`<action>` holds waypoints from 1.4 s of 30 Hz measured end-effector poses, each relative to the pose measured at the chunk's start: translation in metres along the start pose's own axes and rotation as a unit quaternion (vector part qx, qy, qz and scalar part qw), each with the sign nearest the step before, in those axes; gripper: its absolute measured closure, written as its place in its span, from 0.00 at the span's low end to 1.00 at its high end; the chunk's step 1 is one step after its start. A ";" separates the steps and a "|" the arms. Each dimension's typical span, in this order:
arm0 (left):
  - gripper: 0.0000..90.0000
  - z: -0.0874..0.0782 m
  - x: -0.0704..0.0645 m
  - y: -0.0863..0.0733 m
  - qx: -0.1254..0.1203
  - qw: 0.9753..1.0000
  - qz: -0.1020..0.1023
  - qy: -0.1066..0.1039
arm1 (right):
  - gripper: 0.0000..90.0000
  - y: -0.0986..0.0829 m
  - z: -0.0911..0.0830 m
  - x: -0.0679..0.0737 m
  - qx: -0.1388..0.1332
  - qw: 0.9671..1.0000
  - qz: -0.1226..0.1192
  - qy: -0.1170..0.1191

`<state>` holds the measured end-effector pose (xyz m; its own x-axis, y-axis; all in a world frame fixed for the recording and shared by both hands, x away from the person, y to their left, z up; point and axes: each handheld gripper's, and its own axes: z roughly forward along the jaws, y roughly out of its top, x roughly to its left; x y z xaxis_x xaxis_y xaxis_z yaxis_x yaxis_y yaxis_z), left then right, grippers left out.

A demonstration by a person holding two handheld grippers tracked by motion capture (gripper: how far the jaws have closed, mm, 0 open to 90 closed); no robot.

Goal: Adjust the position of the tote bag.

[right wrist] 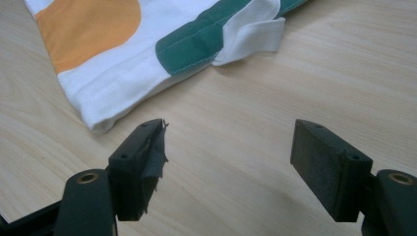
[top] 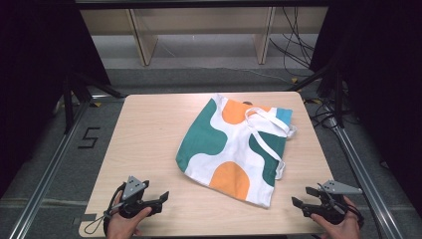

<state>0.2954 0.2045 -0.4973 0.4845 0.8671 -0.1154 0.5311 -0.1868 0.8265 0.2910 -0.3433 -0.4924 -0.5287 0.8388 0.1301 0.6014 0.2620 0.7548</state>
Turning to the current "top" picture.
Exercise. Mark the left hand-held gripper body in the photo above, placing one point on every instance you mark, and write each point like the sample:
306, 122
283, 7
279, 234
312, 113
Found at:
134, 199

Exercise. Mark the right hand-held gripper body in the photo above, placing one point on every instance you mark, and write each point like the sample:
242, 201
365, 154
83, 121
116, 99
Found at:
326, 207

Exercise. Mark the patterned white canvas tote bag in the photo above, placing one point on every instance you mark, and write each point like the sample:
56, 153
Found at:
232, 149

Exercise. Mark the person's right hand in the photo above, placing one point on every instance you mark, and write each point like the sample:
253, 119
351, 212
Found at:
341, 229

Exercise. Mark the person's left hand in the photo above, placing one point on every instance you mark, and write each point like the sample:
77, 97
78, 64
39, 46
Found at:
124, 224

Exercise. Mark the black tape strip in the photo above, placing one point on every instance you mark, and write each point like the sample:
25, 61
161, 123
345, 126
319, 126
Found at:
89, 217

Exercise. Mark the black metal stand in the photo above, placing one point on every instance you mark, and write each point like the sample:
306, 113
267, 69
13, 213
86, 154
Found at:
337, 96
71, 99

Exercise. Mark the dark curtain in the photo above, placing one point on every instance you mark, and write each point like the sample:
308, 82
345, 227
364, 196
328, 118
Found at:
381, 83
40, 66

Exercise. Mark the aluminium floor rail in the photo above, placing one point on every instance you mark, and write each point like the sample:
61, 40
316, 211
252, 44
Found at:
49, 172
361, 172

